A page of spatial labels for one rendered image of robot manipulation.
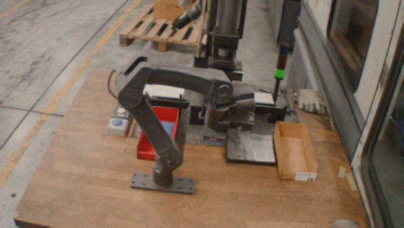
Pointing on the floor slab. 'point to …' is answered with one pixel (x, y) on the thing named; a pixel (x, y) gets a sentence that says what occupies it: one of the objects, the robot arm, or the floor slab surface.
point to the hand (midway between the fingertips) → (212, 138)
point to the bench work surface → (32, 196)
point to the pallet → (143, 21)
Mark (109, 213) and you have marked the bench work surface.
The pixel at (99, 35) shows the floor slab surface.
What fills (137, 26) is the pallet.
